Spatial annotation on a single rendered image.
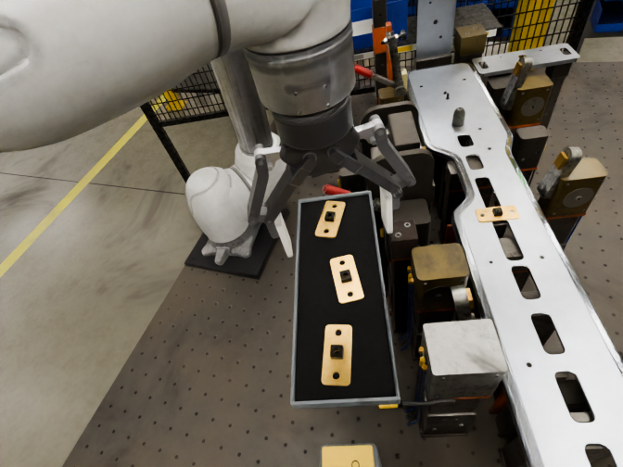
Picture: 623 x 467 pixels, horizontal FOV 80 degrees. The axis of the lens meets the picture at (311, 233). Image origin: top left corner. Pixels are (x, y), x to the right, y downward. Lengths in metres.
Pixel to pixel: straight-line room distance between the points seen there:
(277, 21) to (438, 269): 0.52
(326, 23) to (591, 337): 0.66
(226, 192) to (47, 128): 0.91
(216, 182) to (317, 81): 0.84
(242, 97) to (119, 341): 1.62
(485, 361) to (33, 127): 0.55
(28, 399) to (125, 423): 1.31
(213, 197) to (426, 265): 0.66
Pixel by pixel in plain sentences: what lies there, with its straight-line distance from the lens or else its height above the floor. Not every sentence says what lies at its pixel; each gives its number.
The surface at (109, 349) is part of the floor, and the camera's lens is 2.29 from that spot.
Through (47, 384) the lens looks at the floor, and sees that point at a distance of 2.42.
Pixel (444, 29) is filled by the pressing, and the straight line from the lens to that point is 1.44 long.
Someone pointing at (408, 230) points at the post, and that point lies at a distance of 0.72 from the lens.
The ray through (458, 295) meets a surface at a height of 1.11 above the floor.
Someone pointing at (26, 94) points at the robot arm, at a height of 1.59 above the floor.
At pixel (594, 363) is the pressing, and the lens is 0.77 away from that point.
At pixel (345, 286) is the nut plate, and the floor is 1.16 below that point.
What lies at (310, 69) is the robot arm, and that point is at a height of 1.52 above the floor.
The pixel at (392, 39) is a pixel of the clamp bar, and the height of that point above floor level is 1.21.
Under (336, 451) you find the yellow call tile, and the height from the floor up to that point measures 1.16.
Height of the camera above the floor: 1.66
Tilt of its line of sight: 49 degrees down
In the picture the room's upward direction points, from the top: 16 degrees counter-clockwise
